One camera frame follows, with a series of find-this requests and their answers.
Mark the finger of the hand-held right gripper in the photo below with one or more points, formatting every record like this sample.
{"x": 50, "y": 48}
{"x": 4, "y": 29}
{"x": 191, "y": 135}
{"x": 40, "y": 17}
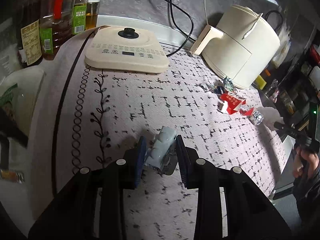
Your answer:
{"x": 285, "y": 128}

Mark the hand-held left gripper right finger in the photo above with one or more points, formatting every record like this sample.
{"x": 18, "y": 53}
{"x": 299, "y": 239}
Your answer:
{"x": 180, "y": 155}

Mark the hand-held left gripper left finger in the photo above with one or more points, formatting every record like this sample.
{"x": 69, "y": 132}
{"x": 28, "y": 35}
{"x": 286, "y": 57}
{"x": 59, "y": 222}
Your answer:
{"x": 140, "y": 160}

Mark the white tissue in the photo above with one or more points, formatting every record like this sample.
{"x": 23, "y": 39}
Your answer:
{"x": 271, "y": 115}

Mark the light blue packet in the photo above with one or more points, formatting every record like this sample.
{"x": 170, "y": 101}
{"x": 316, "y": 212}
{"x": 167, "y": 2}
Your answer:
{"x": 162, "y": 145}

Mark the silver foil ball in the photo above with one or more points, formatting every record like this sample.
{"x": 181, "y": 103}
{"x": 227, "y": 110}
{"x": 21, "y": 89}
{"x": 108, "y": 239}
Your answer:
{"x": 257, "y": 118}

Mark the small red silver wrapper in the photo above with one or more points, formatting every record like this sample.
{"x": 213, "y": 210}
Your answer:
{"x": 246, "y": 110}

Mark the red paper wrapper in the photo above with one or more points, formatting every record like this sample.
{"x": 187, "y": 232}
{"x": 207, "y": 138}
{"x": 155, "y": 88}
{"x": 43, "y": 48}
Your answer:
{"x": 231, "y": 102}

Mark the green foil wrapper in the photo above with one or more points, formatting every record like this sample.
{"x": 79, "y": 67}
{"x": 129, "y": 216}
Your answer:
{"x": 228, "y": 83}

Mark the silver blue wrapper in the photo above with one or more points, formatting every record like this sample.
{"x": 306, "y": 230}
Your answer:
{"x": 212, "y": 88}

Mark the person's right forearm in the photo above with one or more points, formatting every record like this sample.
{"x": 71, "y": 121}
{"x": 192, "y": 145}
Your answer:
{"x": 307, "y": 197}

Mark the person's right hand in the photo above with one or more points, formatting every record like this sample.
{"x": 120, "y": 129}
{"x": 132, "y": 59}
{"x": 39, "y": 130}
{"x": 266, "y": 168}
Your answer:
{"x": 306, "y": 161}

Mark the small pink bottle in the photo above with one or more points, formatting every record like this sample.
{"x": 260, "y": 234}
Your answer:
{"x": 273, "y": 90}

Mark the yellow sponge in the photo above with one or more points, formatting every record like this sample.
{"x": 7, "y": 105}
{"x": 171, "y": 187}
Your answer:
{"x": 261, "y": 81}

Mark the pink patterned tablecloth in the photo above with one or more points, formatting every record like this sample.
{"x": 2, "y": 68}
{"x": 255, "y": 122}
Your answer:
{"x": 150, "y": 100}

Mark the hanging clear plastic bag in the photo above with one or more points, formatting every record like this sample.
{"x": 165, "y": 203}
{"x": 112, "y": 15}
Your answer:
{"x": 283, "y": 42}

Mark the cream air fryer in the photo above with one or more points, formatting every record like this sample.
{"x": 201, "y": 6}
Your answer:
{"x": 240, "y": 50}

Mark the beige induction cooker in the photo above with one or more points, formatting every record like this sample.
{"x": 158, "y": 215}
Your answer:
{"x": 130, "y": 60}

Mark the small orange packet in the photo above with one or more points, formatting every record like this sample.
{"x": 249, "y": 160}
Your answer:
{"x": 10, "y": 175}

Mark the small green label bottle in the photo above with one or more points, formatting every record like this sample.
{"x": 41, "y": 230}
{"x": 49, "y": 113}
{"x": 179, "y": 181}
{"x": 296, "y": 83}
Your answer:
{"x": 81, "y": 12}

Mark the dark bottle beige label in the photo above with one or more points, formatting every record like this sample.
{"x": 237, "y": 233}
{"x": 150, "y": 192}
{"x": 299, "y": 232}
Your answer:
{"x": 27, "y": 22}

